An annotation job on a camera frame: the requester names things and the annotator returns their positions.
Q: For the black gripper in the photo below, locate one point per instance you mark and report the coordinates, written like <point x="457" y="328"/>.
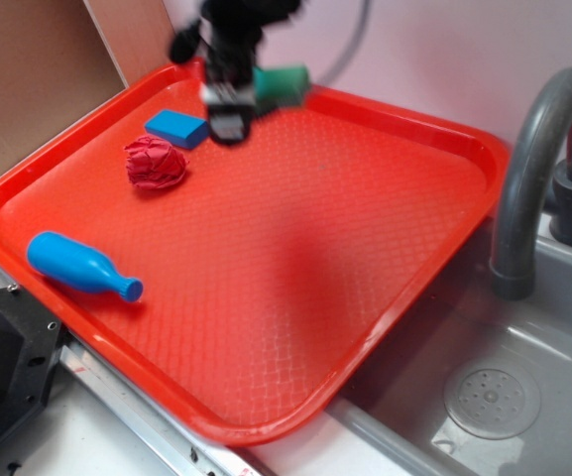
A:
<point x="231" y="31"/>

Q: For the green rectangular block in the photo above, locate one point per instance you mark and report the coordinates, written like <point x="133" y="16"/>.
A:
<point x="280" y="87"/>

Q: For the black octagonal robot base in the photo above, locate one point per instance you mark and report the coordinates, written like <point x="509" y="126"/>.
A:
<point x="30" y="342"/>

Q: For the blue rectangular block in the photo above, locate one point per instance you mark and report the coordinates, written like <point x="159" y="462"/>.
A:
<point x="181" y="130"/>

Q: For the crumpled red paper ball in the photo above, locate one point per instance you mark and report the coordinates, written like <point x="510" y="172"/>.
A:
<point x="154" y="164"/>

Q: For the red plastic tray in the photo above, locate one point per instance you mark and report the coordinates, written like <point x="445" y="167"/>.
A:
<point x="273" y="269"/>

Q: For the brown cardboard panel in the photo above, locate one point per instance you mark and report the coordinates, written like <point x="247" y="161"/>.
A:
<point x="59" y="60"/>

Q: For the blue plastic toy bottle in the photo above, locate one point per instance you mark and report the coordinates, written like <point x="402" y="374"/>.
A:
<point x="80" y="267"/>

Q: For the grey toy sink basin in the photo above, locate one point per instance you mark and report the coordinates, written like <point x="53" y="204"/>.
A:
<point x="395" y="399"/>

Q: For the grey toy faucet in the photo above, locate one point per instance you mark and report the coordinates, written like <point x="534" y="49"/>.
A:
<point x="539" y="179"/>

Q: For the round grey sink drain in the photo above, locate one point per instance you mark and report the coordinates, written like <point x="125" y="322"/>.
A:
<point x="492" y="401"/>

